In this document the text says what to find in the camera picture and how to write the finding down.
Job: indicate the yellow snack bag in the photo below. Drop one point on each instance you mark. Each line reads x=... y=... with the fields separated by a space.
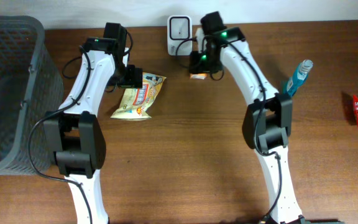
x=136 y=101

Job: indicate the white barcode scanner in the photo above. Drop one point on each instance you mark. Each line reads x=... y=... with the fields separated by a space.
x=179 y=35

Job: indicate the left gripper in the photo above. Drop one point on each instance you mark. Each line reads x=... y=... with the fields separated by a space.
x=133 y=78

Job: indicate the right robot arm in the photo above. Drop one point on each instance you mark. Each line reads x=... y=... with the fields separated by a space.
x=267 y=122

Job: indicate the grey plastic mesh basket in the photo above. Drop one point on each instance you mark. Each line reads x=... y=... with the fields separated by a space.
x=30 y=86

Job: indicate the blue mouthwash bottle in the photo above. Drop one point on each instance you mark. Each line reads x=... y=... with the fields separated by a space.
x=298 y=78

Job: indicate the small orange box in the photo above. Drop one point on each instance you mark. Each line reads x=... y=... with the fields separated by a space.
x=198 y=76

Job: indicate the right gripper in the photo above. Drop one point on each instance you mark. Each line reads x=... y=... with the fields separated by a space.
x=196 y=66

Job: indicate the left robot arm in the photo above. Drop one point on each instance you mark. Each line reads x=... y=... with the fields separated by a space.
x=74 y=137

